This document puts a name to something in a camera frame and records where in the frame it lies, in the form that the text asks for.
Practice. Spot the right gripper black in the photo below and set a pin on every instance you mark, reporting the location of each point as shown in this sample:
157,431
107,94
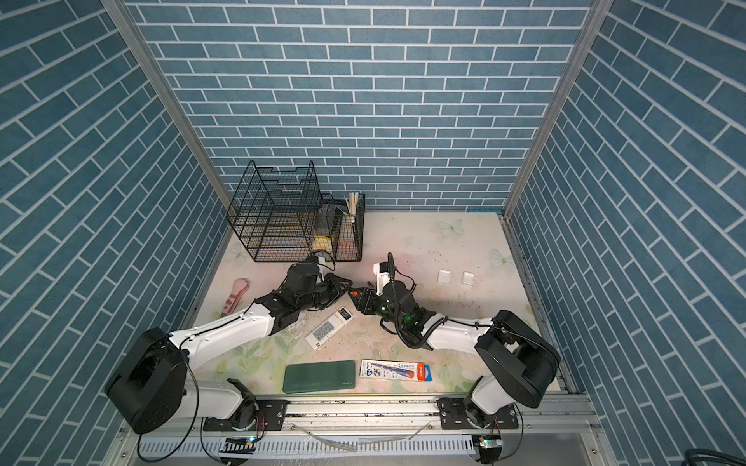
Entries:
367,299

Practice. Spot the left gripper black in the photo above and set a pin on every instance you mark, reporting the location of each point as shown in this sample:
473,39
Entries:
335,287

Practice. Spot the white remote control with screen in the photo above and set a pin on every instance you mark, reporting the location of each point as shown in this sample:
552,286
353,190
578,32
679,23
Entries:
328,328

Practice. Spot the white battery cover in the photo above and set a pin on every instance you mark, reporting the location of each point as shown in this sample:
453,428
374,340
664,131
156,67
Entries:
468,279
444,276

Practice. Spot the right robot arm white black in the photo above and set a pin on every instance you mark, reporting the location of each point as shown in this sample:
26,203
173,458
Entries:
520,363

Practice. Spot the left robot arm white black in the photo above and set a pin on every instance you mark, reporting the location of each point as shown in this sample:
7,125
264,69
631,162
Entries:
155,382

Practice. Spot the yellow item in basket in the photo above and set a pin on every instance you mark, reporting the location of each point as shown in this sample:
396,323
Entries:
322,242

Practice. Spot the pink object on table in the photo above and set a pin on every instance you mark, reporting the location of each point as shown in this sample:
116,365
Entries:
239,288

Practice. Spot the white blue red package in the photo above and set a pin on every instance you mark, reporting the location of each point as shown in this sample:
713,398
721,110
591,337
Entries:
395,371

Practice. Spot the green flat case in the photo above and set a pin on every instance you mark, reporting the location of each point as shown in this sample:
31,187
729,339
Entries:
320,376

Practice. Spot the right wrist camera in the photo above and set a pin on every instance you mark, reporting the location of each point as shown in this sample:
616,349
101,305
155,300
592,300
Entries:
382,273

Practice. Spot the black wire mesh basket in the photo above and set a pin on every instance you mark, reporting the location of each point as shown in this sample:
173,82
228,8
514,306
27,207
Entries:
344,219

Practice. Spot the black wire file rack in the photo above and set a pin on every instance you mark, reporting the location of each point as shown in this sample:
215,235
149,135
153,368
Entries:
272,212

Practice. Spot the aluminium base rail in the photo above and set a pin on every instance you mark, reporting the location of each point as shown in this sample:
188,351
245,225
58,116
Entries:
420,429

